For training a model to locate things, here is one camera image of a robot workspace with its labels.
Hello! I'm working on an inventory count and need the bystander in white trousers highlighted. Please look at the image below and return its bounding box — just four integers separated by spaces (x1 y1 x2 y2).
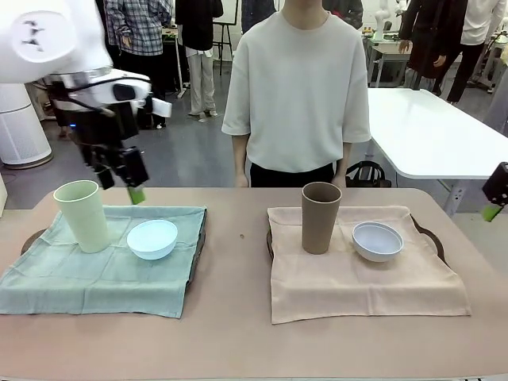
175 0 225 117

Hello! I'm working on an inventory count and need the tall light green cup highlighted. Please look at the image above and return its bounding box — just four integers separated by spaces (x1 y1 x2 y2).
53 179 110 254

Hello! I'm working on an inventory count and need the dark brown serving tray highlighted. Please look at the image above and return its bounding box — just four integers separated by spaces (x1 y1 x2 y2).
264 217 444 260
19 206 208 287

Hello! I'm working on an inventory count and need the light blue bowl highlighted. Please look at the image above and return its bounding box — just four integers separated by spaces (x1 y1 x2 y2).
126 220 179 261

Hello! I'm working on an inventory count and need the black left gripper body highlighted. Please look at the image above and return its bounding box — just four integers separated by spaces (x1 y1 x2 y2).
80 144 125 172

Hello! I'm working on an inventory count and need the person in white t-shirt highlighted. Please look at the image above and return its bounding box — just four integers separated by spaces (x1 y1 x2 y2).
221 0 372 188

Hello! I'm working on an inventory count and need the bystander in blue plaid shirt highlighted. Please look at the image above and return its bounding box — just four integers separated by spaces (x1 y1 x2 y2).
103 0 176 130

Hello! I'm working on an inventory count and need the person's left forearm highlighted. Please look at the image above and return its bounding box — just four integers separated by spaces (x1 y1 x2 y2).
336 140 354 179

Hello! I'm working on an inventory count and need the beige cloth mat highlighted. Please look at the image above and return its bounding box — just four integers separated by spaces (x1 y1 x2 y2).
266 205 472 326

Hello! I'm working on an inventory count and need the black easel stand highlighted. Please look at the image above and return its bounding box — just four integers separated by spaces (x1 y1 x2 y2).
213 21 236 77

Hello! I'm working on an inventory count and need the white air purifier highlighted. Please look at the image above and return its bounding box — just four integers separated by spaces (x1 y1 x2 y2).
0 82 54 166

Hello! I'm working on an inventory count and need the bystander in white top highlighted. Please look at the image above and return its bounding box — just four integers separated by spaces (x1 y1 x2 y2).
446 0 498 105

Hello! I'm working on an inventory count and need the white side table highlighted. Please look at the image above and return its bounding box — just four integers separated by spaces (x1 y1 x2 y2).
366 87 508 217

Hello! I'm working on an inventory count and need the tall brown cup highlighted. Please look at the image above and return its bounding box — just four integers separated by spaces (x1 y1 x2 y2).
300 181 343 256

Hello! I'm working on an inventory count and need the white bowl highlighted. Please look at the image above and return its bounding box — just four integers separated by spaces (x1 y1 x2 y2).
352 221 405 264

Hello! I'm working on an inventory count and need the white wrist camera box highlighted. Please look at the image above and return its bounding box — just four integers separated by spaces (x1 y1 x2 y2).
152 98 173 118

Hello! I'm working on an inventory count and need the person's right forearm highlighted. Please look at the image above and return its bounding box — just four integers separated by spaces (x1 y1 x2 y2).
231 133 250 178

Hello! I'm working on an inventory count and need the bystander in black coat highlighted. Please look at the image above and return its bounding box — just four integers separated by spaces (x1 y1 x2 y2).
398 0 470 97

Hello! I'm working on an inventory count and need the teal cloth mat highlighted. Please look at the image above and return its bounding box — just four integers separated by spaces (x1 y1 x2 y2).
0 205 208 319

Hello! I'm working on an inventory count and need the black bag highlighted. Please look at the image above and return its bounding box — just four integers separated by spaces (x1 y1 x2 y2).
344 160 392 188

